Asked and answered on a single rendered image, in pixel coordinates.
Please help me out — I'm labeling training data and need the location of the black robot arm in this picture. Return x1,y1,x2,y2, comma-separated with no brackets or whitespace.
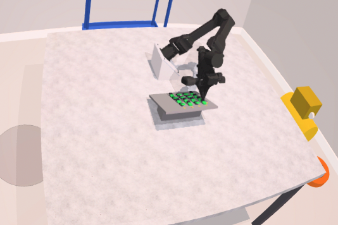
160,9,235,85

